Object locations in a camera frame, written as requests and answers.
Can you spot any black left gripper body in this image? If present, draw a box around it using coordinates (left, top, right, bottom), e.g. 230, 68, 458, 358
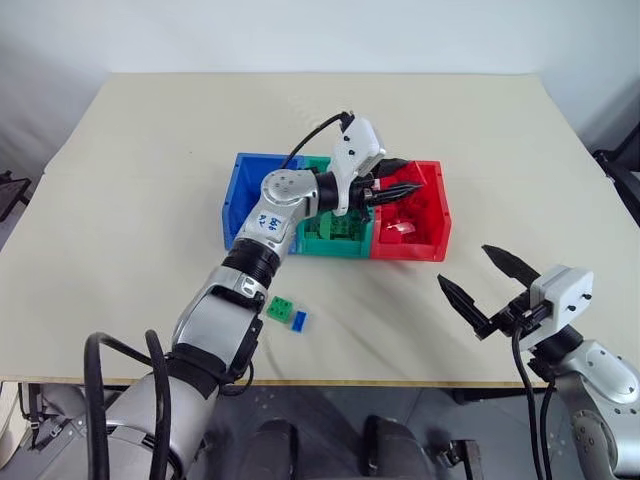
349, 171, 385, 211

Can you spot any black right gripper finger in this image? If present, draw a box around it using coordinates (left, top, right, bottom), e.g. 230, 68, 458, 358
436, 273, 495, 332
480, 243, 542, 291

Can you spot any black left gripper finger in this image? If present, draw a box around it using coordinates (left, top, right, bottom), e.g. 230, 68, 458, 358
374, 157, 413, 178
372, 184, 426, 205

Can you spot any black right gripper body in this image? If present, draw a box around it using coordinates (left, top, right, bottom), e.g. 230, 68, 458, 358
474, 292, 552, 344

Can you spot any large red building block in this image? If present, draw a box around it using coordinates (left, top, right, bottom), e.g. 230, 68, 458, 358
392, 189, 439, 227

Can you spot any dark green building block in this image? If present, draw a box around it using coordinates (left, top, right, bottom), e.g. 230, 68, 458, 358
328, 213, 365, 242

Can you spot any small red building block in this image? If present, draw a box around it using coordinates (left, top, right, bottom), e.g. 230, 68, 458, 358
375, 224, 417, 246

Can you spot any red plastic bin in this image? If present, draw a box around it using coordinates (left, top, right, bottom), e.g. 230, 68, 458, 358
369, 159, 450, 263

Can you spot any light green building block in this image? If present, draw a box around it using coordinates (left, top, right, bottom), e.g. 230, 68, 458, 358
302, 218, 332, 243

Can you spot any green plastic bin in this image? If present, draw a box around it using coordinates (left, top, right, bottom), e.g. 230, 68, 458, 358
293, 155, 377, 259

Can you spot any blue plastic bin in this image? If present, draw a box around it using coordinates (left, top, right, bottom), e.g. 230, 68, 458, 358
221, 152, 308, 252

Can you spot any green square building block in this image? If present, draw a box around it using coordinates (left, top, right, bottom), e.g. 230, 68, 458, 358
265, 295, 297, 322

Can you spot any black chair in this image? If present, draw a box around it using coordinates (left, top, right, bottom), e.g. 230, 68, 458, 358
591, 118, 640, 229

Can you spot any black metal clamp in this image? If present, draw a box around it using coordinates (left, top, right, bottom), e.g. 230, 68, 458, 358
432, 436, 483, 480

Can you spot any dark rounded shape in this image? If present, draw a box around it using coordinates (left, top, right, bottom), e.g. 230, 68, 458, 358
360, 414, 427, 480
252, 418, 302, 480

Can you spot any black stand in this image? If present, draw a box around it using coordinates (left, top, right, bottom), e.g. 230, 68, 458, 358
0, 170, 33, 223

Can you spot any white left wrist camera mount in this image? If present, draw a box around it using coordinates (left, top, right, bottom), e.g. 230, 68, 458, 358
329, 115, 389, 218

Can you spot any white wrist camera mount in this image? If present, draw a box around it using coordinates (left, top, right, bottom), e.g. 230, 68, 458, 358
329, 115, 389, 218
519, 265, 596, 349

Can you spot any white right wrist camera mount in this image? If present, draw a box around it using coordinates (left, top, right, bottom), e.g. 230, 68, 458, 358
519, 265, 596, 349

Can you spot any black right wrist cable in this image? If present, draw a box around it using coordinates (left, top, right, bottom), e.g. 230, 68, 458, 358
510, 324, 558, 480

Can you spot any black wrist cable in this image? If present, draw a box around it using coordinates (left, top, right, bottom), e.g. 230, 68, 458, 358
283, 112, 354, 169
510, 324, 558, 480

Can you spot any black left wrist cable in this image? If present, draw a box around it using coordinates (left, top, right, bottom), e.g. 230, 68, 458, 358
283, 112, 354, 169

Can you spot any thick black cable loop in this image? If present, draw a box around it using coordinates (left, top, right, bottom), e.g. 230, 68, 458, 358
144, 328, 175, 480
83, 329, 169, 480

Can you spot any grey strap with buckles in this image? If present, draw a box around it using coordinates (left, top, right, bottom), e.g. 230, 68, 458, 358
18, 383, 77, 452

